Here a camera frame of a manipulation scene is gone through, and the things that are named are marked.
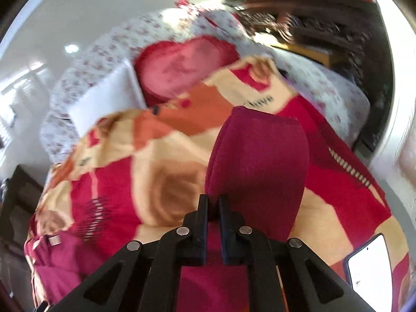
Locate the floral cushion with red trim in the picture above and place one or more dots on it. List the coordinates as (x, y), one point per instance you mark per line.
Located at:
(224, 29)

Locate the red heart-shaped pillow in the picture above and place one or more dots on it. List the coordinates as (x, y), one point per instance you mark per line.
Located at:
(182, 68)

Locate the white pillow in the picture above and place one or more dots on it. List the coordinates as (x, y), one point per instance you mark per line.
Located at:
(107, 100)

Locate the carved dark wooden nightstand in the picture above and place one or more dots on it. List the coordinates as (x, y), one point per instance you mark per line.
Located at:
(344, 29)

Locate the smartphone in dark case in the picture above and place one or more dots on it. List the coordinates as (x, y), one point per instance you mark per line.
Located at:
(370, 263)

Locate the printed red orange blanket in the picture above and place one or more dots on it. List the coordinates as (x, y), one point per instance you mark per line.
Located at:
(130, 175)

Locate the maroon knit garment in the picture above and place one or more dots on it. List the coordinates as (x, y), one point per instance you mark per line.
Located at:
(260, 156)

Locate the large floral pillow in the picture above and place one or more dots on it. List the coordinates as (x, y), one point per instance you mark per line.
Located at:
(136, 29)

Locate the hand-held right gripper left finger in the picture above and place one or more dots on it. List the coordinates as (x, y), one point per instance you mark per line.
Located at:
(202, 230)

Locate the magenta cloth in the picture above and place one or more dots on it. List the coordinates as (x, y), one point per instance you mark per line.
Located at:
(61, 266)

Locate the floral bed sheet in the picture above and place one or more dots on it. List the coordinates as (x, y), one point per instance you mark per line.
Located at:
(334, 100)

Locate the small floral pillow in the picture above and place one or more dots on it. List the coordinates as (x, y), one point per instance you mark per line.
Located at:
(65, 104)

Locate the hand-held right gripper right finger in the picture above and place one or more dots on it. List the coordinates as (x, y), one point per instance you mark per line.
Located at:
(225, 232)

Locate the small silver object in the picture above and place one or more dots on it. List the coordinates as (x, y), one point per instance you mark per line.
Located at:
(54, 240)

